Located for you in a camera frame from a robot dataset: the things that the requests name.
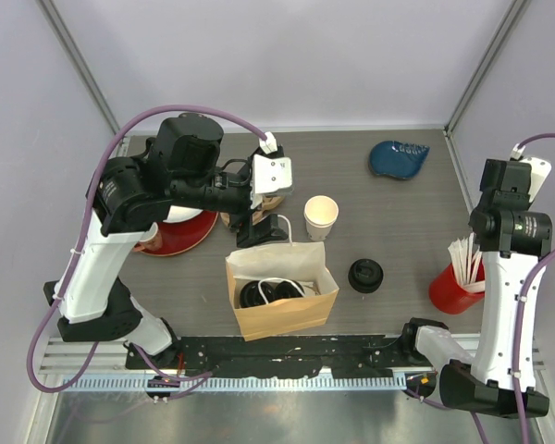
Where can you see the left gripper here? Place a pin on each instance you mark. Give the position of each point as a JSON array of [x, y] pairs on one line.
[[265, 230]]

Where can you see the black cup lid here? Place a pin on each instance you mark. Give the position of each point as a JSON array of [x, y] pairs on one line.
[[256, 293], [287, 289]]

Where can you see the brown paper takeout bag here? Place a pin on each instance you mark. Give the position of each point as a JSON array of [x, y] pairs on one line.
[[304, 262]]

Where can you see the dark red round tray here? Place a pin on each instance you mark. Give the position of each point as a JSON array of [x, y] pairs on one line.
[[176, 238]]

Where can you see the stack of black cup lids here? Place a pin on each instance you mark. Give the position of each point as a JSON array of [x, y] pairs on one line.
[[365, 275]]

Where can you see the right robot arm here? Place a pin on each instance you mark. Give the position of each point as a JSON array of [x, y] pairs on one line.
[[497, 380]]

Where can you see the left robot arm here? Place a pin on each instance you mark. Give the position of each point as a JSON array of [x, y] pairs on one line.
[[129, 198]]

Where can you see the brown cardboard cup carrier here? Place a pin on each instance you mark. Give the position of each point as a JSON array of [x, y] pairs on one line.
[[268, 205]]

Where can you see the white paper plate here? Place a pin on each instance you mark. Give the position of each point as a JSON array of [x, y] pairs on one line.
[[178, 214]]

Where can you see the white and pink ceramic mug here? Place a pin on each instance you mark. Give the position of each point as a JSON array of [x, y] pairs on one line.
[[148, 242]]

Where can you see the blue ceramic dish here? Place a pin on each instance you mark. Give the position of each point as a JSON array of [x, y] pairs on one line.
[[398, 160]]

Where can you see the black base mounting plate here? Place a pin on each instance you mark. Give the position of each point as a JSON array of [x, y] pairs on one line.
[[290, 357]]

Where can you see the red cup of straws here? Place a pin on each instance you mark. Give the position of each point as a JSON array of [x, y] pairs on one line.
[[462, 283]]

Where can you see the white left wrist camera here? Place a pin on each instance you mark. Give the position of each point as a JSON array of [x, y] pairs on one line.
[[272, 170]]

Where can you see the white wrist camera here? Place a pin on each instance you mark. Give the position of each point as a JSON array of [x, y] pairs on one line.
[[272, 170], [539, 169]]

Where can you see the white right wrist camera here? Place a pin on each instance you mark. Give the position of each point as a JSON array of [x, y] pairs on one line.
[[539, 169]]

